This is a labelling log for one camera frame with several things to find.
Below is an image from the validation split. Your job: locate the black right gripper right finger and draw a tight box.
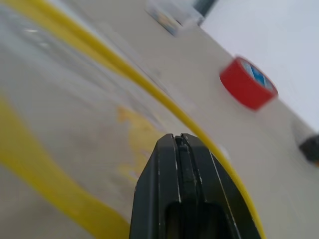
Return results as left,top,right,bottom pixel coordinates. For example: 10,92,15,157
180,133,262,239

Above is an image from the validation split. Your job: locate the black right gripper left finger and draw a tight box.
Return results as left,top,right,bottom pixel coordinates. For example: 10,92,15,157
129,133,188,239

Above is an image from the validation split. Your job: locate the clear plastic bag yellow trim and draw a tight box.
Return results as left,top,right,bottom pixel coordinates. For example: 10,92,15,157
0,0,267,239

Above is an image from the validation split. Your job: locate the black cylindrical object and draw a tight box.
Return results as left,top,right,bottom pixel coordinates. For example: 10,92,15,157
293,121,319,165

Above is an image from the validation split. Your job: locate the red tape roll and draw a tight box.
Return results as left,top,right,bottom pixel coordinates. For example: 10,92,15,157
219,56,279,111

